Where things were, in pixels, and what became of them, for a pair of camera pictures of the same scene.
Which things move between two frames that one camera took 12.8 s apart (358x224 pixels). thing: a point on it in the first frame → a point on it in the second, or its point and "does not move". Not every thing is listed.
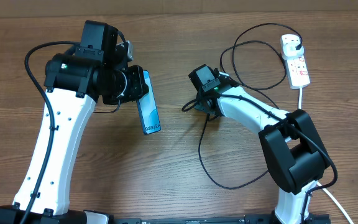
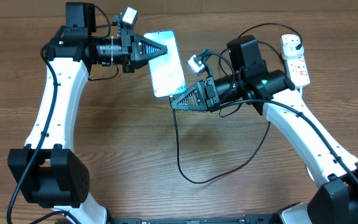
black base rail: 320,219 does not move
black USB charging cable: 238,186 → 267,128
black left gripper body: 125,86 → 126,48
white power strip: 297,70 does not move
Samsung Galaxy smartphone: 147,108 → 166,70
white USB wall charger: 290,52 does not move
